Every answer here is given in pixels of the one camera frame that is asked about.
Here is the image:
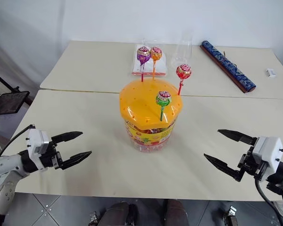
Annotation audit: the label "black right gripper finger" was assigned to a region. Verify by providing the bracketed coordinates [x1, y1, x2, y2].
[203, 153, 247, 183]
[217, 129, 259, 147]

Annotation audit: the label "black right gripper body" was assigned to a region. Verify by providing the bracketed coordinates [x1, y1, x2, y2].
[237, 145, 271, 182]

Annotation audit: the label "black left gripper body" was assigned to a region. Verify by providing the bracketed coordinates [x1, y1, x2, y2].
[39, 140, 63, 170]

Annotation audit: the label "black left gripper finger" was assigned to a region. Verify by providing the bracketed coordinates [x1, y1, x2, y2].
[60, 151, 93, 170]
[51, 131, 83, 144]

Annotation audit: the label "lollipop jar with orange lid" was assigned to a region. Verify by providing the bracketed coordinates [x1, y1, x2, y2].
[119, 78, 183, 153]

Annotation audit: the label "green wrapped lollipop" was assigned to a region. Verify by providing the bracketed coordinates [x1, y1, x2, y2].
[155, 91, 173, 121]

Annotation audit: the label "red wrapped lollipop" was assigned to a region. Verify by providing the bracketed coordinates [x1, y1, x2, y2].
[175, 64, 192, 96]

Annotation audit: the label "purple wrapped lollipop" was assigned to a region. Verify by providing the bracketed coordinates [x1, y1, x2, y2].
[136, 45, 152, 82]

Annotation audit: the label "orange wrapped lollipop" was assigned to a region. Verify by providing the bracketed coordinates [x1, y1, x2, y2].
[150, 46, 163, 81]

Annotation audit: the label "black tablet screen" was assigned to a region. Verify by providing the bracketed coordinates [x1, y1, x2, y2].
[0, 90, 31, 117]

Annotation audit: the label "small white box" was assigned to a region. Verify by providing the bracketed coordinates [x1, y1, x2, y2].
[265, 68, 277, 79]

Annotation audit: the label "long blue patterned scroll box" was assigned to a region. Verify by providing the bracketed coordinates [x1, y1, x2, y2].
[200, 40, 257, 94]

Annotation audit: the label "clear plastic cup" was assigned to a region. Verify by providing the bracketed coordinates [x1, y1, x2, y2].
[170, 32, 194, 70]

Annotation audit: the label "clear plastic packet white contents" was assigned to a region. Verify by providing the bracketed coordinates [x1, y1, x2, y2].
[131, 43, 169, 77]

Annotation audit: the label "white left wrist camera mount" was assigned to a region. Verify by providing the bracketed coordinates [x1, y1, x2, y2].
[25, 128, 50, 170]

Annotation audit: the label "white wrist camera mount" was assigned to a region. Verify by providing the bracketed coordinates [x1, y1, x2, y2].
[251, 136, 283, 176]
[25, 128, 50, 170]

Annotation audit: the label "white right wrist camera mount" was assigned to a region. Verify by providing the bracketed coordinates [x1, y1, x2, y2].
[251, 136, 283, 176]

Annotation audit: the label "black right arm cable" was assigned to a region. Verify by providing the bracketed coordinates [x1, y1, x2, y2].
[254, 176, 283, 222]

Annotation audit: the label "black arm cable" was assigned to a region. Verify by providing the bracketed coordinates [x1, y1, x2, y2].
[254, 176, 283, 222]
[0, 124, 36, 158]

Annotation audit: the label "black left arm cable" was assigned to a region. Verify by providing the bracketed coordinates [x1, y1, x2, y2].
[0, 124, 36, 158]

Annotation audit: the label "small metal bracket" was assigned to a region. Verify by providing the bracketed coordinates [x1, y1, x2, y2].
[222, 205, 239, 226]

